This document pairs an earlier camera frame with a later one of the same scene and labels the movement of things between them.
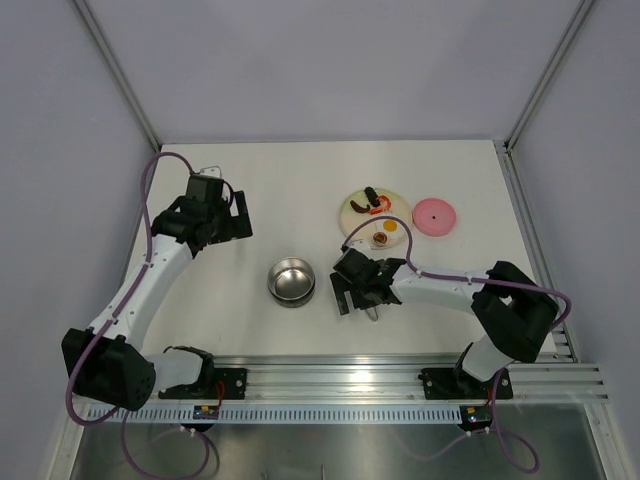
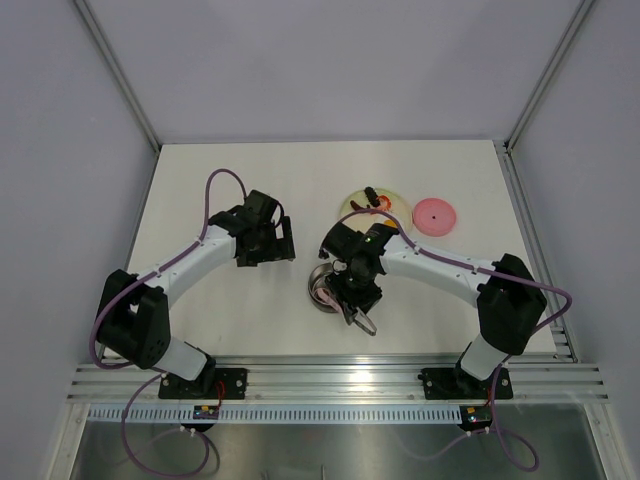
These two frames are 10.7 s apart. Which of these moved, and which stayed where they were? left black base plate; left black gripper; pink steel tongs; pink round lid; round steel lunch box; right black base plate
Moved: left black gripper; pink steel tongs; round steel lunch box
Stayed: pink round lid; right black base plate; left black base plate
